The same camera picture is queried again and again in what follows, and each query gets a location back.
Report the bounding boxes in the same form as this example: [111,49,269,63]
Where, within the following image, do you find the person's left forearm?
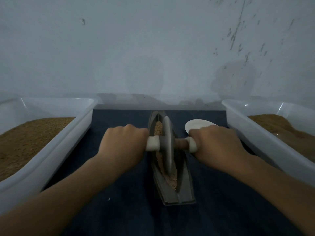
[0,154,124,236]

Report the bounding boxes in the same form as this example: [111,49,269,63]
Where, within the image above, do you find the metal grinding wheel with handles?
[146,115,198,175]

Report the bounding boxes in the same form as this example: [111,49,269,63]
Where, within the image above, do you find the white plastic tray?
[221,99,315,187]
[0,97,98,214]

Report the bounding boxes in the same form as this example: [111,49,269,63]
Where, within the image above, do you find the small ground grain portion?
[154,120,178,190]

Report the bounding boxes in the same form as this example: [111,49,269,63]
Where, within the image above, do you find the boat-shaped metal grinding trough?
[148,111,196,206]

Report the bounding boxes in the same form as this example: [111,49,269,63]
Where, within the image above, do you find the person's right forearm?
[229,156,315,236]

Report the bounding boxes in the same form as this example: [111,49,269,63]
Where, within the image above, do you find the person's left hand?
[97,124,150,171]

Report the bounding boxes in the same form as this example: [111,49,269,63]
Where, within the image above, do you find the person's right hand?
[188,125,252,172]

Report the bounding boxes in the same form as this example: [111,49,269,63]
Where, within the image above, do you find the dark blue tablecloth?
[42,109,303,236]

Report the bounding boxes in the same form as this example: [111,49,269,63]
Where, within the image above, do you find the white round plate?
[184,119,218,135]

